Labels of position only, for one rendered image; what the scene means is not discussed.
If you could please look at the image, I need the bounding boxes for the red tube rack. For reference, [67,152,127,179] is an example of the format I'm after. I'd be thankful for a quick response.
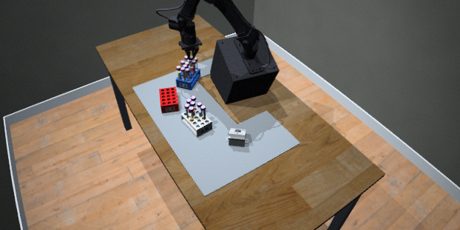
[159,87,179,113]

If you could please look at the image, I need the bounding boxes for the blue tube rack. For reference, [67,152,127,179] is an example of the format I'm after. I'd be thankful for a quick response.
[176,69,200,90]

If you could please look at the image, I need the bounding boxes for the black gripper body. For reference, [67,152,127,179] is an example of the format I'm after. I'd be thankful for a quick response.
[178,34,202,52]

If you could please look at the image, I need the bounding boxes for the light grey bench mat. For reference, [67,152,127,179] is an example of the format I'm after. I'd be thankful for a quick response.
[133,71,300,197]

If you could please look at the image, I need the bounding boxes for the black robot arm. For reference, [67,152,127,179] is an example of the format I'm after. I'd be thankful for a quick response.
[169,0,263,75]

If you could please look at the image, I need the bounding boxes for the white tube rack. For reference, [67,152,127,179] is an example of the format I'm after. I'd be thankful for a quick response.
[181,107,212,138]

